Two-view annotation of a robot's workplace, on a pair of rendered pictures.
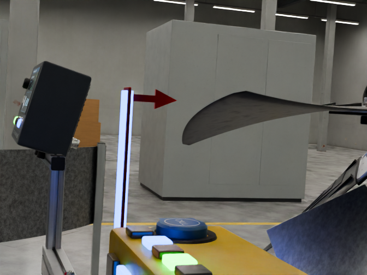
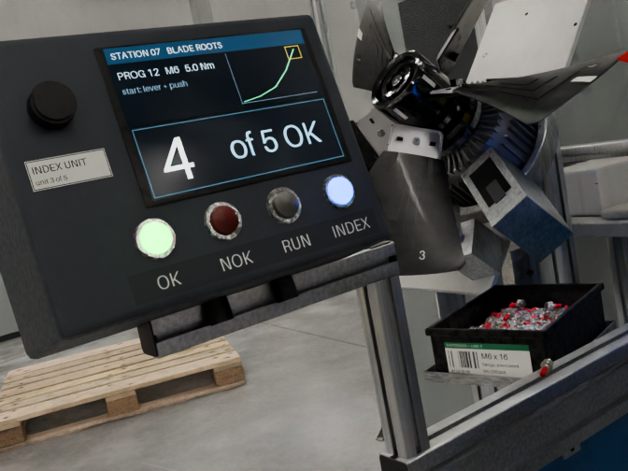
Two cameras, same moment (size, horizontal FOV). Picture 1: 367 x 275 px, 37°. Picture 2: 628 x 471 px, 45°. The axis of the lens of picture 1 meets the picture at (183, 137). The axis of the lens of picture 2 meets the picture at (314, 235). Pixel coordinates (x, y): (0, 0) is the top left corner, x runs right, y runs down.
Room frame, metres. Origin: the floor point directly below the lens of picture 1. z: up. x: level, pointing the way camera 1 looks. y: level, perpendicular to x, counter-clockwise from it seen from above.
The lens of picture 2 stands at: (1.37, 0.89, 1.16)
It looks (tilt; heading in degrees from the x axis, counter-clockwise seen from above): 8 degrees down; 256
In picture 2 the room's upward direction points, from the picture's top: 11 degrees counter-clockwise
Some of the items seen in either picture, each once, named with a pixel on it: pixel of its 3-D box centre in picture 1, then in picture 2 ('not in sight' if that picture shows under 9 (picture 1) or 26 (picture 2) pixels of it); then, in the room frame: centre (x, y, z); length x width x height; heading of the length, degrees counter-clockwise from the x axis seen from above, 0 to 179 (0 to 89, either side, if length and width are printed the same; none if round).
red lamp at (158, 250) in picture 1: (167, 251); not in sight; (0.36, 0.01, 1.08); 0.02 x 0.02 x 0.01; 20
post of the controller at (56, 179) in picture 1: (55, 201); (390, 349); (1.16, 0.26, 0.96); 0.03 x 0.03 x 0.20; 20
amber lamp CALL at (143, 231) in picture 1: (139, 232); not in sight; (0.42, 0.03, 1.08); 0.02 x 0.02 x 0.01; 20
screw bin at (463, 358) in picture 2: not in sight; (520, 329); (0.88, -0.01, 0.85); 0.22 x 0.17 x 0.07; 36
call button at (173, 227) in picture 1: (181, 231); not in sight; (0.43, 0.00, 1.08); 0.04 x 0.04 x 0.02
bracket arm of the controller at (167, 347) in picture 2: (51, 157); (278, 292); (1.26, 0.30, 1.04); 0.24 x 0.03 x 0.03; 20
